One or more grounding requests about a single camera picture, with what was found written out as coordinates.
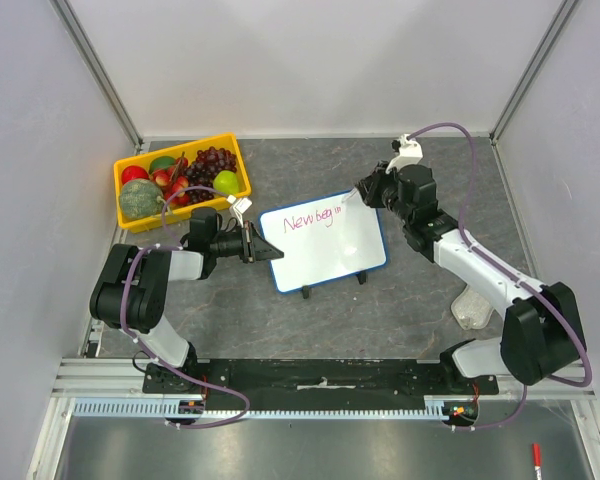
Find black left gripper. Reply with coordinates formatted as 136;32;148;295
210;221;283;264

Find magenta capped whiteboard marker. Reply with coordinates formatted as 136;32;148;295
341;189;359;203

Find blue framed whiteboard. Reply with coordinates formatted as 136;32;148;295
259;191;389;294

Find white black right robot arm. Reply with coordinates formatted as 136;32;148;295
353;163;586;394

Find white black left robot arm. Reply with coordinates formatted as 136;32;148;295
89;207;284;393

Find green apple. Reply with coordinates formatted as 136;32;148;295
213;170;240;195

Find dark purple grape bunch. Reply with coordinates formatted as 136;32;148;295
184;147;237;203

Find yellow plastic fruit bin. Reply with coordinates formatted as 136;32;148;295
113;133;252;233

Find red yellow small fruits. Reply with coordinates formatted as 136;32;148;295
151;165;190;207

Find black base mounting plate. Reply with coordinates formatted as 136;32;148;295
142;357;501;411

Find green netted melon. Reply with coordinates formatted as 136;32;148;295
118;179;164;220

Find green lime fruit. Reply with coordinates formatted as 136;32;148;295
149;155;176;174

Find red apple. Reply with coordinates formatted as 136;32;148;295
121;165;150;186

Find white bead eraser pad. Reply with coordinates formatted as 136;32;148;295
450;286;494;330

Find red marker pen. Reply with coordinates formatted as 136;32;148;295
532;443;543;480

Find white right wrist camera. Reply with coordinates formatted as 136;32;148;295
385;134;423;174

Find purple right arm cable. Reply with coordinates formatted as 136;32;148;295
404;122;594;432

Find aluminium frame rail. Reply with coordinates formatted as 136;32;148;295
49;357;154;399

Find grey slotted cable duct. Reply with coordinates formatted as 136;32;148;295
73;397;449;420

